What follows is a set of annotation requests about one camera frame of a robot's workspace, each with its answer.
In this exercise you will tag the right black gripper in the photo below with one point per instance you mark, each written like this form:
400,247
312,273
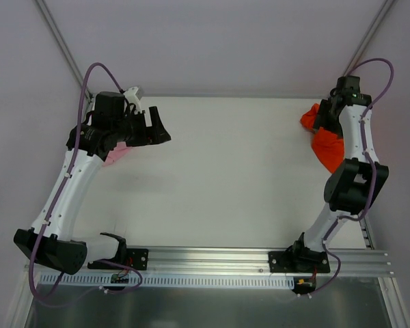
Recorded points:
322,116

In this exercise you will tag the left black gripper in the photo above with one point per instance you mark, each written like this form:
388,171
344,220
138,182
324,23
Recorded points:
147,126

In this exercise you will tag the orange t shirt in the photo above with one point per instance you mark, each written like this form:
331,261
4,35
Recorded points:
327,146

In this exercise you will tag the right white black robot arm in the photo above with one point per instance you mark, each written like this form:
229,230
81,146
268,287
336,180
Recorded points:
356,178

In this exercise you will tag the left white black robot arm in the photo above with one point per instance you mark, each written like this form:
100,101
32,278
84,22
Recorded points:
116,117

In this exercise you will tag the pink t shirt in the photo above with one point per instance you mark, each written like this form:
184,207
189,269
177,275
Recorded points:
117,153

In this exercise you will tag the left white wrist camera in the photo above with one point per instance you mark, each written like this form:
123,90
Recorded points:
134,95

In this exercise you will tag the right aluminium frame post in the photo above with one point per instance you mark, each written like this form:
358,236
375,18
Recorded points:
375,25

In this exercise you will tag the aluminium frame post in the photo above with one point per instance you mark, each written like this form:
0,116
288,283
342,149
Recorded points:
56,34
375,25

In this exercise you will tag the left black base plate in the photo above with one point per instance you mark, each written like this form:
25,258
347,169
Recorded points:
137,258

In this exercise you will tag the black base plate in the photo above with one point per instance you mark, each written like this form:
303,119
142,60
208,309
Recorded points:
288,262
137,258

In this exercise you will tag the aluminium mounting rail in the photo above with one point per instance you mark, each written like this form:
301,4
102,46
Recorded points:
254,261

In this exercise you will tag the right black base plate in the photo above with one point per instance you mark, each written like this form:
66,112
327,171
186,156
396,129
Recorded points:
288,262

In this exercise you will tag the left aluminium frame post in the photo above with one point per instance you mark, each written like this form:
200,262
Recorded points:
56,34

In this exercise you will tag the white slotted cable duct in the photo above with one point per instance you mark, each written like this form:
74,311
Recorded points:
180,281

